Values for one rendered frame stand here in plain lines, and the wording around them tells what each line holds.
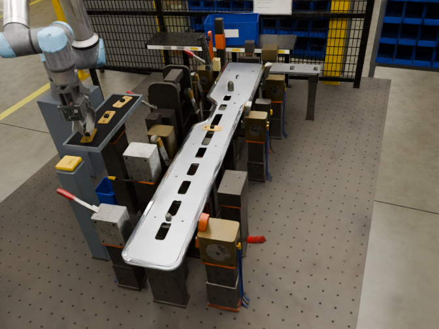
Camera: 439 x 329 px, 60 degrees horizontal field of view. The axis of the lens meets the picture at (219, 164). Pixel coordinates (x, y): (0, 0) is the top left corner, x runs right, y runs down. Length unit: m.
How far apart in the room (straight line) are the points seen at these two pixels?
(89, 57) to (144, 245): 0.89
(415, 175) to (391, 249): 0.75
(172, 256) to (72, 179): 0.42
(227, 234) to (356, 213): 0.74
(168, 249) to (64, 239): 0.68
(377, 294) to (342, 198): 0.75
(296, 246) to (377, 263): 0.99
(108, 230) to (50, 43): 0.56
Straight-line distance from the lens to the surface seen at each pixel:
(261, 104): 1.80
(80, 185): 1.33
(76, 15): 1.68
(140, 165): 1.36
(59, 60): 1.22
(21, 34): 1.34
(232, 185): 1.29
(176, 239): 1.18
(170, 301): 1.40
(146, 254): 1.17
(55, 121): 1.91
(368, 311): 2.26
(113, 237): 1.27
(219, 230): 1.11
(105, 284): 1.53
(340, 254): 1.54
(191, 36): 2.52
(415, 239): 2.65
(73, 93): 1.27
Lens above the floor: 1.89
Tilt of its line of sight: 39 degrees down
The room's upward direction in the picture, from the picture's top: 5 degrees counter-clockwise
